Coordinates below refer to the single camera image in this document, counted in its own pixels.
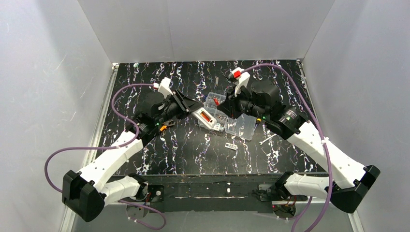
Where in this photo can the red orange battery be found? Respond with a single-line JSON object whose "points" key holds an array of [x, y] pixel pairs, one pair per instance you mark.
{"points": [[216, 101]]}

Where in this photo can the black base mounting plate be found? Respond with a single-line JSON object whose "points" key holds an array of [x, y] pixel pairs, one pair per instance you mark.
{"points": [[209, 192]]}

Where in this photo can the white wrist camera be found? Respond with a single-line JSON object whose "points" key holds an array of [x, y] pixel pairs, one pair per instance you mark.
{"points": [[241, 79], [164, 87]]}

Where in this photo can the clear plastic screw organizer box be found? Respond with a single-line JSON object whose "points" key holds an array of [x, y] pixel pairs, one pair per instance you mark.
{"points": [[242, 127]]}

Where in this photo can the small silver wrench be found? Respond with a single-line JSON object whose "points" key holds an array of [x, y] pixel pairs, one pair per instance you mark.
{"points": [[267, 139]]}

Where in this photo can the white AC remote control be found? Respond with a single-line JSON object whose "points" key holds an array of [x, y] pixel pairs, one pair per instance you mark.
{"points": [[205, 117]]}

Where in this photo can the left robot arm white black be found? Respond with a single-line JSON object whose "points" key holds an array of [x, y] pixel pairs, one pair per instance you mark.
{"points": [[89, 190]]}

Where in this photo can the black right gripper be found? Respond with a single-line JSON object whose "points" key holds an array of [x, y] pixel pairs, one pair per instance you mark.
{"points": [[235, 103]]}

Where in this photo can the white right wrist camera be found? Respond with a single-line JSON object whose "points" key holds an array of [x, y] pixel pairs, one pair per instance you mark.
{"points": [[241, 79]]}

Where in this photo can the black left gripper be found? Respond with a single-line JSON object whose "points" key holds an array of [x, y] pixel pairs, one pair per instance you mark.
{"points": [[181, 103]]}

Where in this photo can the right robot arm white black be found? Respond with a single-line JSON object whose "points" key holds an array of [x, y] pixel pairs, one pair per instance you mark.
{"points": [[348, 182]]}

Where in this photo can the orange handled pliers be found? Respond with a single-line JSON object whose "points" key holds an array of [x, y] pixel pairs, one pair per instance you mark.
{"points": [[161, 127]]}

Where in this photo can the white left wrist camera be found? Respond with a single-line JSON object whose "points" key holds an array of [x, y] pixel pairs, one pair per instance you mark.
{"points": [[164, 87]]}

